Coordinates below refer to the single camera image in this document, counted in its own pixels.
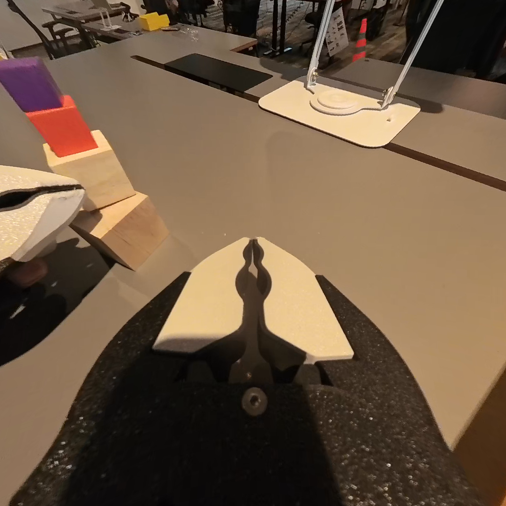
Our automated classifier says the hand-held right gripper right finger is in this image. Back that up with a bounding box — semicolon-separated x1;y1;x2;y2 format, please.
255;236;354;381

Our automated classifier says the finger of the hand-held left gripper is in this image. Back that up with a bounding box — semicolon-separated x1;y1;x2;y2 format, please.
0;189;86;262
0;165;82;197

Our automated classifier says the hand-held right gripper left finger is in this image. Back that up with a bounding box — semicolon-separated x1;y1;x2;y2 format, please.
152;237;254;381

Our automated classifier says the red wooden cube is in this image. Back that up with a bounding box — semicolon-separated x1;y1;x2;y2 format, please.
26;95;99;157

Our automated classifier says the medium light wooden cube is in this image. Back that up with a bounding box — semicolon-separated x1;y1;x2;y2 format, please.
43;130;136;211

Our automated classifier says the large tan wooden cube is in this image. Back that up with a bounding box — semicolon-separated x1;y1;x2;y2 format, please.
70;192;170;271

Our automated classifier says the purple wooden cube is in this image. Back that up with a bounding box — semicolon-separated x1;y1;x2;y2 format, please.
0;56;64;112

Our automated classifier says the person's left hand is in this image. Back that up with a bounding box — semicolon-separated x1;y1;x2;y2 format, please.
6;259;49;287

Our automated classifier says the black office chair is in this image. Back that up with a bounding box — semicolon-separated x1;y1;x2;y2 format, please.
41;20;76;60

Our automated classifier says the white document holder stand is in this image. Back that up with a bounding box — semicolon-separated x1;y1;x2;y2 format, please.
259;0;445;148

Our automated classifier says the small yellow bin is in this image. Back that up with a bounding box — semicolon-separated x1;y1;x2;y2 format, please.
139;12;171;31

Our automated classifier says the orange traffic cone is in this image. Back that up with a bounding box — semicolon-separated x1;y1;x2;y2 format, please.
352;18;367;62

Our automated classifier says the white printed sign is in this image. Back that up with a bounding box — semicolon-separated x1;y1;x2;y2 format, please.
324;8;349;56

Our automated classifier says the dark table cable flap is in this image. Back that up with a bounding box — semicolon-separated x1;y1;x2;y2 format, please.
164;53;273;94

